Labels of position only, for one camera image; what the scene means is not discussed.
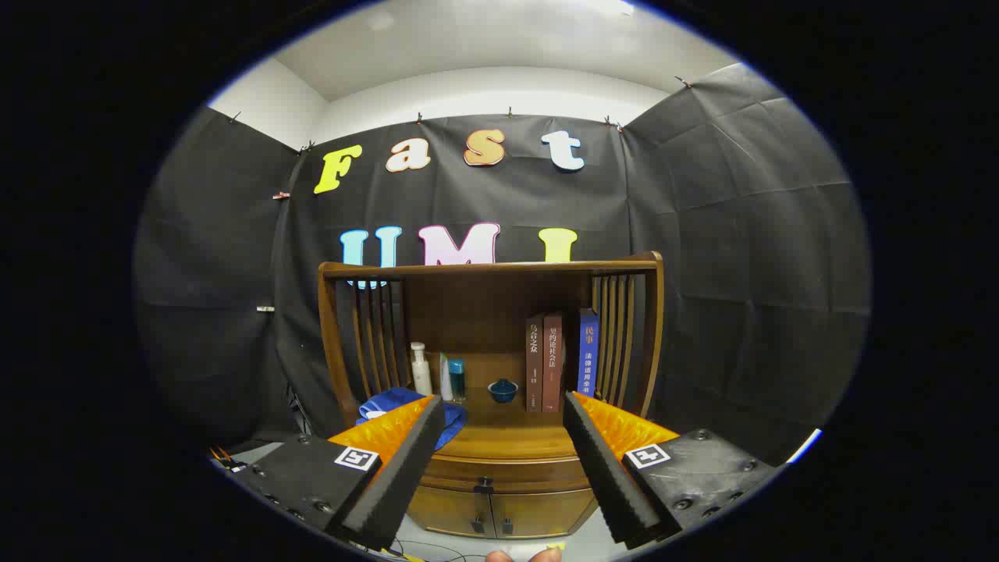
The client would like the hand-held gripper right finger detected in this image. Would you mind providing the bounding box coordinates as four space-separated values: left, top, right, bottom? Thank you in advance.
563 392 781 550

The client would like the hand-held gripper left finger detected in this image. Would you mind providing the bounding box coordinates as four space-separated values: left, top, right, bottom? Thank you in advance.
234 394 447 553

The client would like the wooden drawer with black knob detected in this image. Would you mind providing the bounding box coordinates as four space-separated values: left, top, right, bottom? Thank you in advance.
421 455 592 497

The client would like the wooden cabinet door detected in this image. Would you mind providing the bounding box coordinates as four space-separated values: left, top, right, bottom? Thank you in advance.
407 488 494 539
493 490 598 538

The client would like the wooden countertop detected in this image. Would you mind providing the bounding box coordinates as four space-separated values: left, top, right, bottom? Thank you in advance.
347 386 649 461

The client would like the wooden cabinet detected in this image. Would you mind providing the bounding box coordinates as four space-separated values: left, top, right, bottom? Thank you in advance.
318 251 665 541

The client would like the folded blue towel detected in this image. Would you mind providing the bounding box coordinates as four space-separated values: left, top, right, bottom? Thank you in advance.
357 387 468 451

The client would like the white pump bottle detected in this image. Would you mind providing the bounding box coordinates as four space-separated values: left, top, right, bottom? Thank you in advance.
411 342 433 397

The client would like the blue book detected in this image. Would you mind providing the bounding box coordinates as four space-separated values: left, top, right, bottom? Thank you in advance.
578 308 600 399

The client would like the reddish brown book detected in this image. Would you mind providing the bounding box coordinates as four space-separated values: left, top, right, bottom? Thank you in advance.
543 313 563 413

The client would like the dark brown book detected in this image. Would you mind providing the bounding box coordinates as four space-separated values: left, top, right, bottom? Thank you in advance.
526 315 545 413

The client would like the black backdrop cloth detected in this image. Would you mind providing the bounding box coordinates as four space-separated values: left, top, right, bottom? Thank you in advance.
134 62 871 469

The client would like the black floor cable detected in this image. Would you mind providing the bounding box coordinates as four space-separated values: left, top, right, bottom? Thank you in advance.
402 539 473 562

